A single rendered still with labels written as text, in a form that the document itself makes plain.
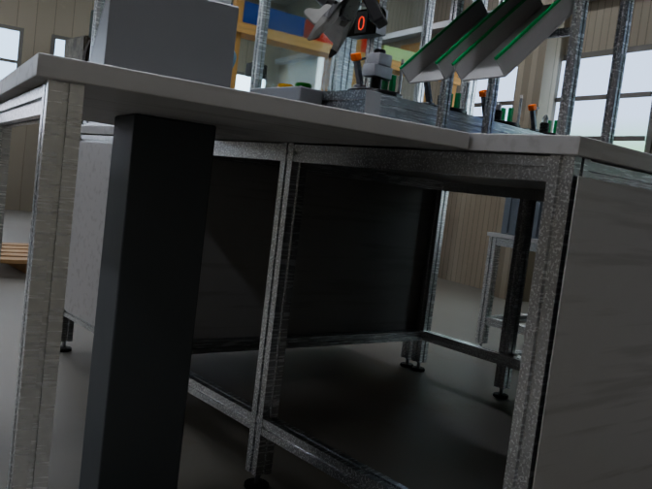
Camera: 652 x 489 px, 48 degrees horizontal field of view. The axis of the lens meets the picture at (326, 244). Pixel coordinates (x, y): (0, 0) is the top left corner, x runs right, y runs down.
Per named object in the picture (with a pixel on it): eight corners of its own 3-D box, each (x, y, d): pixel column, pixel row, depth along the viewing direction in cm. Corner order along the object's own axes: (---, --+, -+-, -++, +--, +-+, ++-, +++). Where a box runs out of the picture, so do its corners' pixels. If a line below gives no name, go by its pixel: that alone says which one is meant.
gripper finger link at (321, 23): (290, 29, 149) (316, 5, 153) (313, 43, 147) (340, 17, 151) (290, 17, 146) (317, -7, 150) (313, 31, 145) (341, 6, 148)
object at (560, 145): (577, 154, 110) (580, 135, 110) (141, 135, 224) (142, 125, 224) (852, 217, 201) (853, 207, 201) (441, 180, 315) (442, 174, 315)
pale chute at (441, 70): (445, 80, 151) (436, 61, 149) (408, 84, 162) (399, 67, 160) (528, 5, 159) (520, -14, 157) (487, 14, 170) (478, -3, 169)
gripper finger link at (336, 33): (319, 43, 165) (330, 6, 158) (341, 55, 163) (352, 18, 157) (312, 48, 163) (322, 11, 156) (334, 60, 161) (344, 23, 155)
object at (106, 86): (36, 75, 90) (38, 51, 90) (-19, 105, 168) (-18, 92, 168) (468, 149, 125) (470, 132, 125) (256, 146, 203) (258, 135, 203)
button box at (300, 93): (297, 112, 166) (300, 84, 165) (245, 112, 182) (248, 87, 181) (320, 116, 170) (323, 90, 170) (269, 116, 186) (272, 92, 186)
